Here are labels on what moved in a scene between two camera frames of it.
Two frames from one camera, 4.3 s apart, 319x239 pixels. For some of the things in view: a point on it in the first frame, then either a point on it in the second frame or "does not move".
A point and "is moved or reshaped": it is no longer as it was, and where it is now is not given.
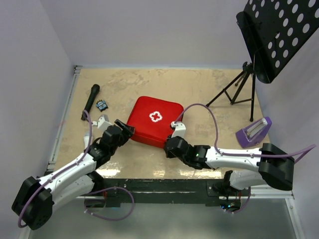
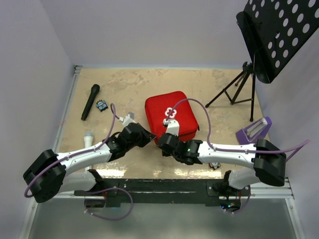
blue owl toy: x=101 y=105 does not move
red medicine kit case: x=152 y=119 is moved or reshaped
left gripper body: x=125 y=134 to x=142 y=139
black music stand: x=273 y=29 does not move
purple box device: x=254 y=134 does not move
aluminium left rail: x=52 y=163 does not move
